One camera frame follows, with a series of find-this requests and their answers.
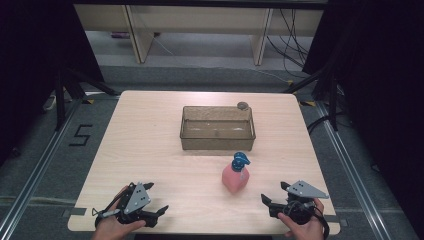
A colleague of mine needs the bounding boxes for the beige wooden shelf unit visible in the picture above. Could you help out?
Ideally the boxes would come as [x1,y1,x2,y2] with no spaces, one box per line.
[73,3,325,66]

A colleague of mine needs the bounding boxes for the brown transparent plastic box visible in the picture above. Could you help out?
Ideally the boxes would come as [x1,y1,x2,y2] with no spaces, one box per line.
[179,105,257,151]

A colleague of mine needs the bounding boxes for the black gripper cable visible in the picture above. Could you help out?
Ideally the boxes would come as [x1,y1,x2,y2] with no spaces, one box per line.
[311,213,331,240]

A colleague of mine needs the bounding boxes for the black tape floor mark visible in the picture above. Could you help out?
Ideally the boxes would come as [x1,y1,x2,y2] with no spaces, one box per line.
[68,124,94,147]

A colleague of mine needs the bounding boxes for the pink spray bottle blue nozzle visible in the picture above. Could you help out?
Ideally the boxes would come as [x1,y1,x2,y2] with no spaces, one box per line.
[221,151,252,195]

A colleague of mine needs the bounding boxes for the person's left hand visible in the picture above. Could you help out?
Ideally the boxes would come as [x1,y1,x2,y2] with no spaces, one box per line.
[90,185,148,240]

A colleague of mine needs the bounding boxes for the metal floor rail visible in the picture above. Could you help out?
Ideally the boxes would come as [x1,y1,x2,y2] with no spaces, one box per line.
[0,99,85,240]
[314,101,392,240]

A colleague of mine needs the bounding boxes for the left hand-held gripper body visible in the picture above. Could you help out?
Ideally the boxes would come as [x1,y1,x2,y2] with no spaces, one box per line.
[115,181,158,229]

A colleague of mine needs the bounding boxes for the black cable with grey plug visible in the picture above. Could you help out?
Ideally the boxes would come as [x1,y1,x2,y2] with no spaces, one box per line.
[91,189,130,228]

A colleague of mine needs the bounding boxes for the dark curtain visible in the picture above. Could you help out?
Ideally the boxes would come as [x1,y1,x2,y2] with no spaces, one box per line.
[302,0,424,238]
[0,0,105,166]

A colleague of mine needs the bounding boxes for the white coiled cable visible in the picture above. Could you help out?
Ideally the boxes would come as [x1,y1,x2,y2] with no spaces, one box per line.
[42,94,58,112]

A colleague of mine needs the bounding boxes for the bundle of black cables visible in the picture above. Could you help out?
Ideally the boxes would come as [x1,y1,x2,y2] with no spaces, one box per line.
[265,8,312,80]

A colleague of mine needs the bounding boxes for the black metal stand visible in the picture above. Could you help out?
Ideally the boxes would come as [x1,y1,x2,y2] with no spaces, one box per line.
[54,68,122,132]
[283,63,340,132]

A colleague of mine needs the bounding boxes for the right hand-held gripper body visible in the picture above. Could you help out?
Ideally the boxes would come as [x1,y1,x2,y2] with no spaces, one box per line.
[269,180,331,226]

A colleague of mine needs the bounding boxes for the thick black floor cable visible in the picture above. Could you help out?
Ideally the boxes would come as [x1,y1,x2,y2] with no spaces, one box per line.
[307,113,346,135]

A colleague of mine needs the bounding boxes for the person's right hand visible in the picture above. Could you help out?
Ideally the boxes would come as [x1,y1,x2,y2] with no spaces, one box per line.
[277,197,326,240]

